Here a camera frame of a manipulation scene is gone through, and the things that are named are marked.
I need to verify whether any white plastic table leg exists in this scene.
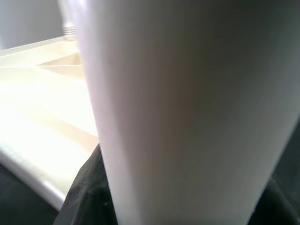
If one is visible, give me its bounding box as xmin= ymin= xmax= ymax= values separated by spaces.
xmin=58 ymin=0 xmax=82 ymax=36
xmin=76 ymin=0 xmax=300 ymax=225

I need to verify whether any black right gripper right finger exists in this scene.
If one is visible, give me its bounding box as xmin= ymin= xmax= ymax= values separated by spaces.
xmin=252 ymin=175 xmax=300 ymax=225

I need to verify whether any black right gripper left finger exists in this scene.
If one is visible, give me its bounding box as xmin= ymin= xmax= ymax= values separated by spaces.
xmin=53 ymin=142 xmax=118 ymax=225

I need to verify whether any white plastic children table top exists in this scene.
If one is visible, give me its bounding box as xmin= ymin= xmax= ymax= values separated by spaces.
xmin=0 ymin=35 xmax=102 ymax=211

